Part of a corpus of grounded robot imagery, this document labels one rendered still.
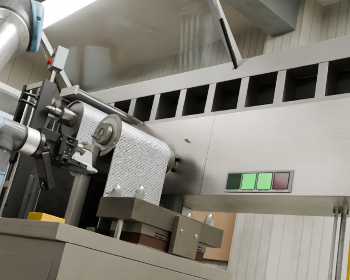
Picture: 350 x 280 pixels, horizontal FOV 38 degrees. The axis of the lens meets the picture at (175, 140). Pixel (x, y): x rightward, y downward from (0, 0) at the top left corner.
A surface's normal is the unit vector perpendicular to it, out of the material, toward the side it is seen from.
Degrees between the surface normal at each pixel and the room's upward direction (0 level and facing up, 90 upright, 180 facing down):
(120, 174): 90
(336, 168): 90
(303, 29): 90
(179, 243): 90
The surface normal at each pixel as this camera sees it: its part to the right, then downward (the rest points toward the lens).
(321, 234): -0.72, -0.34
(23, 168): 0.71, -0.07
